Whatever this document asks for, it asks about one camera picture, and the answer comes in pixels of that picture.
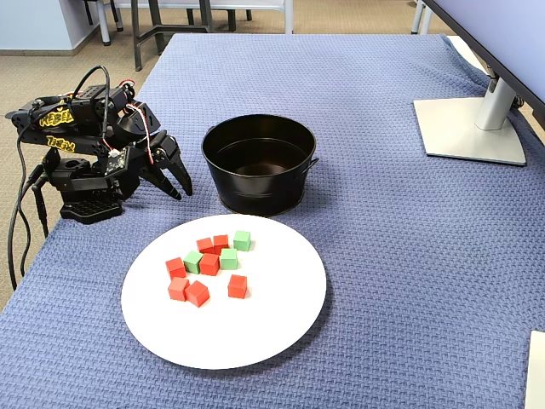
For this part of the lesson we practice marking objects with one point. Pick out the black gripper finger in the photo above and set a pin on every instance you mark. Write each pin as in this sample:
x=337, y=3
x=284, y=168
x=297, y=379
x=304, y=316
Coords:
x=176, y=164
x=162, y=181

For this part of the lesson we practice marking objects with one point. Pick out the red cube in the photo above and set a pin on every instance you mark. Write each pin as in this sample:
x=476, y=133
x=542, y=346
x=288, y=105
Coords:
x=204, y=245
x=197, y=293
x=209, y=264
x=178, y=289
x=221, y=243
x=237, y=286
x=175, y=268

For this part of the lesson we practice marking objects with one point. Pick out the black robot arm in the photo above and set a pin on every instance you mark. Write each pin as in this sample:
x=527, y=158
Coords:
x=85, y=187

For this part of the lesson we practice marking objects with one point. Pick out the white round plate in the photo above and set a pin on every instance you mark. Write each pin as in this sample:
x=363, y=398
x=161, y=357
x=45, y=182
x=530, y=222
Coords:
x=238, y=336

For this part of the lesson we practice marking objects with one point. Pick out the green cube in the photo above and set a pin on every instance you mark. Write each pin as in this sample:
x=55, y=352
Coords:
x=193, y=262
x=228, y=259
x=242, y=240

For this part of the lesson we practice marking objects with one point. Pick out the black metal bucket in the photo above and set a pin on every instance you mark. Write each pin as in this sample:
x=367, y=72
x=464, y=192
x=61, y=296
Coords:
x=259, y=191

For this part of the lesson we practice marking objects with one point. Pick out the white table leg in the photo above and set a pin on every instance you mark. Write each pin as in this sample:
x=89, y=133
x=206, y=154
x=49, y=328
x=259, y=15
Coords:
x=104, y=25
x=288, y=19

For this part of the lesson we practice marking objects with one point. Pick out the black chair legs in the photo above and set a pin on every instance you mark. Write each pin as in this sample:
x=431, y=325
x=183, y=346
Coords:
x=119, y=19

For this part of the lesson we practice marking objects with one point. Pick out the dark chair legs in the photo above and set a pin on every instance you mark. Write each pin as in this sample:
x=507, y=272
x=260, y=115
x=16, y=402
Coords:
x=231, y=21

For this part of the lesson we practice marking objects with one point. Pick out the light blue table apron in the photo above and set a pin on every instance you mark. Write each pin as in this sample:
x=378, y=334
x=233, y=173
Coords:
x=238, y=4

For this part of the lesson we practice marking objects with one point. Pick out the blue woven tablecloth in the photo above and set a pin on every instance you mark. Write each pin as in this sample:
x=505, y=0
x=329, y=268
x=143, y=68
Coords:
x=383, y=255

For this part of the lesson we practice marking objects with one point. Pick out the white desk legs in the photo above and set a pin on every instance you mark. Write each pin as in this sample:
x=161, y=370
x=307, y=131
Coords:
x=417, y=19

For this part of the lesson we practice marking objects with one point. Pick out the monitor with silver stand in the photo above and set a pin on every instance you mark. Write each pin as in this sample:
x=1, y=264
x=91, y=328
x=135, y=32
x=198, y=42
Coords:
x=468, y=128

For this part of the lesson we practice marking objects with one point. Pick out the white flat board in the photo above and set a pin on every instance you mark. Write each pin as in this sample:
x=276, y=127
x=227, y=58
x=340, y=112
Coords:
x=537, y=375

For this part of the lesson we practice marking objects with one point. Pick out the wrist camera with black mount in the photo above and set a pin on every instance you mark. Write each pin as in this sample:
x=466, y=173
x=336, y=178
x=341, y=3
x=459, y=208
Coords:
x=116, y=162

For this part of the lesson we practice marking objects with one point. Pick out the dark grey table frame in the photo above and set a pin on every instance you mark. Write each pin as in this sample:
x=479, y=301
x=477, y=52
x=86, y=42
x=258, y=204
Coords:
x=137, y=42

